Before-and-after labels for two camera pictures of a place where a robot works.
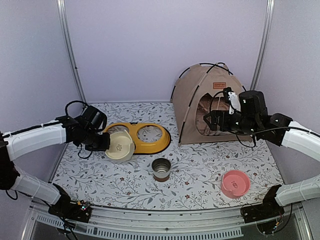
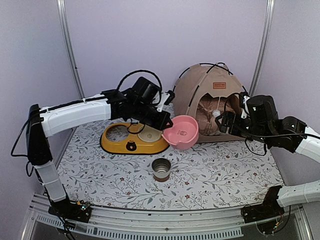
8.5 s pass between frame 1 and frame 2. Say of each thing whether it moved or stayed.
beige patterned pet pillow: stayed
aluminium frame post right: stayed
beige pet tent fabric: stayed
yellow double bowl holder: stayed
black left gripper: moved
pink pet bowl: moved
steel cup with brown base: stayed
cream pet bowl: moved
